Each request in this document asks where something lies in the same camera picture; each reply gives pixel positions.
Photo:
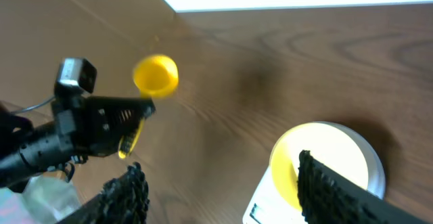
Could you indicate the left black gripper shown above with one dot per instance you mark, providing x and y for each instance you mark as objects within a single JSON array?
[{"x": 97, "y": 126}]

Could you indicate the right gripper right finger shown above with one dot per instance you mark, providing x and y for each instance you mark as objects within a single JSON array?
[{"x": 327, "y": 197}]

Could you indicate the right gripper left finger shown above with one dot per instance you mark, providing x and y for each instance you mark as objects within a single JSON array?
[{"x": 122, "y": 200}]

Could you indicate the yellow measuring scoop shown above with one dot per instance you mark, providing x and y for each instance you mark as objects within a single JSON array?
[{"x": 156, "y": 77}]

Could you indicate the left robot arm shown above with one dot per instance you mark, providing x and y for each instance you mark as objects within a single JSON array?
[{"x": 28, "y": 151}]

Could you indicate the pale yellow bowl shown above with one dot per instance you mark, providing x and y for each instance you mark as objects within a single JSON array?
[{"x": 327, "y": 144}]

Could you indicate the white digital kitchen scale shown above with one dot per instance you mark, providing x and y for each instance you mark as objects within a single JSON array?
[{"x": 267, "y": 206}]

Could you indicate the clear plastic container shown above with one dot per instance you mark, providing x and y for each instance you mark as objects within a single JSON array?
[{"x": 44, "y": 200}]

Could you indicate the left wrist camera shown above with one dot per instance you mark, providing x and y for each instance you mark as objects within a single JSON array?
[{"x": 75, "y": 76}]

